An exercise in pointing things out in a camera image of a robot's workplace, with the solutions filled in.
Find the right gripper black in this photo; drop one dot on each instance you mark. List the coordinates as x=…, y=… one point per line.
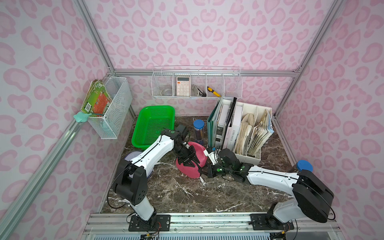
x=214, y=169

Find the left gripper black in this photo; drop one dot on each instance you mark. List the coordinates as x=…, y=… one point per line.
x=188, y=155

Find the pink mesh laundry bag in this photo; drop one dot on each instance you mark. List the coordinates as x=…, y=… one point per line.
x=191, y=169

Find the purple mesh laundry bag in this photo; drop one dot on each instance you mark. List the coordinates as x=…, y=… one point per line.
x=135, y=156

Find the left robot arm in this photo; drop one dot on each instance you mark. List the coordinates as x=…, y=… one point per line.
x=131, y=179

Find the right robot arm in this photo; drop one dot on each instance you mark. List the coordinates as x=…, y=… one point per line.
x=310, y=196

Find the pink white book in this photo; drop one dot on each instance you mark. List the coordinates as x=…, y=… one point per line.
x=234, y=128

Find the blue lid pencil jar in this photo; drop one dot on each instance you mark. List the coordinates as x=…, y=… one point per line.
x=199, y=131

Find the beige paper stack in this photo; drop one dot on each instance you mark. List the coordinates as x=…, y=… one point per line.
x=247, y=125

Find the white file organizer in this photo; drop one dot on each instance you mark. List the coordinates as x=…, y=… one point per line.
x=261, y=132

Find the green folder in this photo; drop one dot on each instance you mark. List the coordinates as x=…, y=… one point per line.
x=212, y=123

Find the black binder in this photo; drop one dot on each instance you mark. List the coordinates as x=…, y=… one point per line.
x=228, y=120

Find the green plastic basket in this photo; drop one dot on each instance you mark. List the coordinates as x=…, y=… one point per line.
x=151, y=122

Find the clear tape roll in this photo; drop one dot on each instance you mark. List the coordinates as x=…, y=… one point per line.
x=167, y=92

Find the yellow black utility knife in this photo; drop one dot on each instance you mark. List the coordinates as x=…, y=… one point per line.
x=213, y=92

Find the white calculator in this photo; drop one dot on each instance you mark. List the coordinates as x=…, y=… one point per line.
x=183, y=86

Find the blue lid jar right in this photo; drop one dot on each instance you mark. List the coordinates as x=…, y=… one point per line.
x=304, y=165

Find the green red booklet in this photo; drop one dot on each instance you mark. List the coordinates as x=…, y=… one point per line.
x=97, y=100

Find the mint green star hook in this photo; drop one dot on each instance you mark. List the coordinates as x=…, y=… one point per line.
x=81, y=117

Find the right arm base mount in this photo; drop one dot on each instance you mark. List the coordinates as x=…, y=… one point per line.
x=261, y=221

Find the white wire wall shelf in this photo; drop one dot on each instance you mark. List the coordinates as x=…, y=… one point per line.
x=227, y=81

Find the white mesh wall basket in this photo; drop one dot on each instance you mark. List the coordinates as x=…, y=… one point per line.
x=109, y=126

